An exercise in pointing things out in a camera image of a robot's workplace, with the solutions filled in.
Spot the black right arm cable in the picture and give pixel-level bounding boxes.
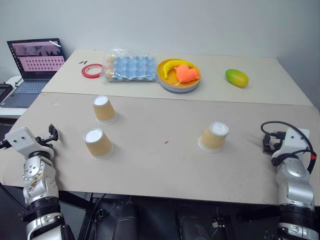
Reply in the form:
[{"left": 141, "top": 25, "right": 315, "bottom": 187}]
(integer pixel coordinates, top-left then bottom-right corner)
[{"left": 260, "top": 120, "right": 319, "bottom": 174}]

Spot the orange heart plush toy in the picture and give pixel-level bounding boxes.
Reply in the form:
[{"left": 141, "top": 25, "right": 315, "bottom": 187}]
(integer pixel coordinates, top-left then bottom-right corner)
[{"left": 173, "top": 63, "right": 202, "bottom": 85}]

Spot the brown ribbed paper cup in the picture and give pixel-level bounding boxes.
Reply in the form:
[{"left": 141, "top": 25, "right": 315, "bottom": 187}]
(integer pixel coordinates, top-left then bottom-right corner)
[
  {"left": 198, "top": 121, "right": 230, "bottom": 154},
  {"left": 82, "top": 127, "right": 114, "bottom": 161},
  {"left": 91, "top": 95, "right": 118, "bottom": 125}
]

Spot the stack of coloured plates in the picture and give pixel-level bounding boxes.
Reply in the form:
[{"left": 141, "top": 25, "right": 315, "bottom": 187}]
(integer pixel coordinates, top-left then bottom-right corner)
[{"left": 156, "top": 58, "right": 203, "bottom": 94}]

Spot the open laptop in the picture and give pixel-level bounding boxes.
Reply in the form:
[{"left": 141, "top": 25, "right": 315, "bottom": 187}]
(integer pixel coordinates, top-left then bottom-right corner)
[{"left": 0, "top": 37, "right": 66, "bottom": 109}]

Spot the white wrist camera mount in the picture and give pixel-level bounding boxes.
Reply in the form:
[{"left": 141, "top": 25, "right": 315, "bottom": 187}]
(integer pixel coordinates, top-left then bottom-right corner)
[
  {"left": 4, "top": 126, "right": 55, "bottom": 159},
  {"left": 271, "top": 127, "right": 311, "bottom": 161}
]

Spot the yellow toy banana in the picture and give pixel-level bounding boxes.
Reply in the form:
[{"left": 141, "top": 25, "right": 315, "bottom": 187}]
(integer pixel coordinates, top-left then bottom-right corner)
[{"left": 161, "top": 59, "right": 198, "bottom": 79}]

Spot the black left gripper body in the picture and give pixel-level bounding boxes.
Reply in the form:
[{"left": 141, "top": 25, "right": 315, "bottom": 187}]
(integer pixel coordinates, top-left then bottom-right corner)
[{"left": 34, "top": 136, "right": 54, "bottom": 149}]

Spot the red tape roll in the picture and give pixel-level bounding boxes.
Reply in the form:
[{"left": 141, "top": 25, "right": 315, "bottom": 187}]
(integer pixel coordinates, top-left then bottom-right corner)
[{"left": 80, "top": 63, "right": 104, "bottom": 79}]

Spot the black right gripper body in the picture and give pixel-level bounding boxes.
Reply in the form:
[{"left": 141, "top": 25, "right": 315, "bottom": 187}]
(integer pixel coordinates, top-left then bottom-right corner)
[{"left": 270, "top": 136, "right": 284, "bottom": 152}]

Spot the blue egg tray with eggs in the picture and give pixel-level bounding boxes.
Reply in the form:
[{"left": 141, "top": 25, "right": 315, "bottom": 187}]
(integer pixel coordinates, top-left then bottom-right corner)
[{"left": 100, "top": 47, "right": 157, "bottom": 85}]

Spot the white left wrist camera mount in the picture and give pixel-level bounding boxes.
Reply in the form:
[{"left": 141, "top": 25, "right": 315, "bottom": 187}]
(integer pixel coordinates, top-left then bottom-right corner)
[{"left": 4, "top": 126, "right": 55, "bottom": 159}]

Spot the green yellow toy mango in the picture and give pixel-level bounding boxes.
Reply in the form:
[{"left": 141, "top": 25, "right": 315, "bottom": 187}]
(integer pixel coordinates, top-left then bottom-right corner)
[{"left": 225, "top": 68, "right": 250, "bottom": 88}]

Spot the dark rounded shape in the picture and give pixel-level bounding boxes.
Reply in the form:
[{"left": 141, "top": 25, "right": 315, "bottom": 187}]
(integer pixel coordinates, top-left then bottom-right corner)
[
  {"left": 94, "top": 199, "right": 139, "bottom": 240},
  {"left": 174, "top": 204, "right": 210, "bottom": 240}
]

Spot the black table frame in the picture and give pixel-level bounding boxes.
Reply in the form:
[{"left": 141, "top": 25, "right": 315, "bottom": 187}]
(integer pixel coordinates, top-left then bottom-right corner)
[{"left": 58, "top": 191, "right": 101, "bottom": 240}]

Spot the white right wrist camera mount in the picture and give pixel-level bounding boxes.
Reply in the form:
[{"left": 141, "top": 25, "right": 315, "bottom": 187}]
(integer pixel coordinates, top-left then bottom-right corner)
[{"left": 271, "top": 127, "right": 311, "bottom": 161}]

